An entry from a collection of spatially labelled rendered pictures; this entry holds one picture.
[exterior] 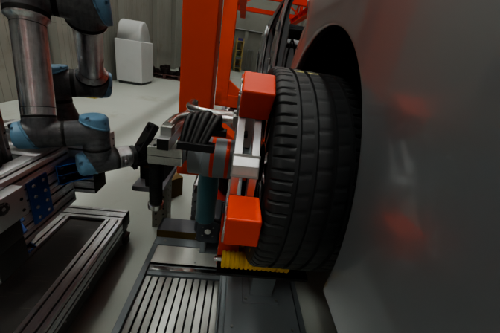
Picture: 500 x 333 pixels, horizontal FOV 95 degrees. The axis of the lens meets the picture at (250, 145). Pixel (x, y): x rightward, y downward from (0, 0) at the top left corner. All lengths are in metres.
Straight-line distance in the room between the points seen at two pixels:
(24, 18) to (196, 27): 0.60
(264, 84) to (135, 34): 6.85
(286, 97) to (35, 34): 0.67
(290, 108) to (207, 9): 0.76
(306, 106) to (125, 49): 6.95
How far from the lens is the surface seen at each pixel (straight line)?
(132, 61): 7.29
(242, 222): 0.49
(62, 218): 1.66
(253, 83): 0.53
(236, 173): 0.53
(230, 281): 1.23
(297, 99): 0.58
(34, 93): 0.83
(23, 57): 0.85
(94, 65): 1.09
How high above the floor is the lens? 1.19
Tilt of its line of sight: 21 degrees down
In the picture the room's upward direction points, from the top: 9 degrees clockwise
